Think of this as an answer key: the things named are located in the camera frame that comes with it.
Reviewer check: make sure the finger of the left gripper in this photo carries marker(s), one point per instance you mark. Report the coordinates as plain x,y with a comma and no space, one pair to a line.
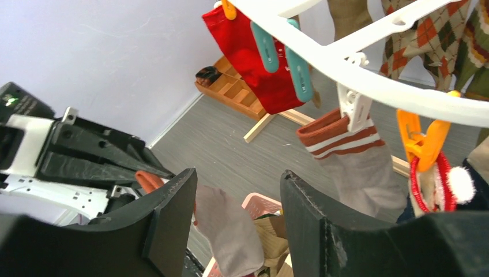
92,155

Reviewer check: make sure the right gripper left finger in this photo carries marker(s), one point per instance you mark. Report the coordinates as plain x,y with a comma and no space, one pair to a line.
147,237

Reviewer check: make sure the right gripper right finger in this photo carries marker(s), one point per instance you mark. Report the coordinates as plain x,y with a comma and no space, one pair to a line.
328,238

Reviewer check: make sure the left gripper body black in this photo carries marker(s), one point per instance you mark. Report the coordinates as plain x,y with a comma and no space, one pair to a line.
25,124

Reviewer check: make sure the navy blue sock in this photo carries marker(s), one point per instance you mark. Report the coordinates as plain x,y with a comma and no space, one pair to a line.
444,188

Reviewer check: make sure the red white striped sock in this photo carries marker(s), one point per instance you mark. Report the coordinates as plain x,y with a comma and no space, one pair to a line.
227,227

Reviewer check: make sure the grey beige sock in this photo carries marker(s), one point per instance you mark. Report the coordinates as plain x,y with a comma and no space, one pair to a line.
359,163

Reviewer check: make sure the white plastic clip hanger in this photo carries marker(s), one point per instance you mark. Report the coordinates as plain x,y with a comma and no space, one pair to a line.
424,116

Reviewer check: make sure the pink plastic basket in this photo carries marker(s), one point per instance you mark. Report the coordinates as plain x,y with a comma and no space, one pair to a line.
256,205

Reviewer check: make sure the tan ribbed sock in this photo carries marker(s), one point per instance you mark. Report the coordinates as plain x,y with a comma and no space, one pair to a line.
273,236

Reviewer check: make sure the rolled dark sock left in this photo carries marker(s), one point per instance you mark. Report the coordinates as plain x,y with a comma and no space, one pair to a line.
207,76

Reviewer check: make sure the orange wooden compartment tray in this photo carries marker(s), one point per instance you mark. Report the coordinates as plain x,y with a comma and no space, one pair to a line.
230,89

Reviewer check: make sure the green striped hanging sock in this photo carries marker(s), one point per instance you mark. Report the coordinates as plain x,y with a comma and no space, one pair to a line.
472,59

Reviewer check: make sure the argyle hanging sock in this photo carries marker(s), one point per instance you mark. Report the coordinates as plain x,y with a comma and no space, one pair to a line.
435,38

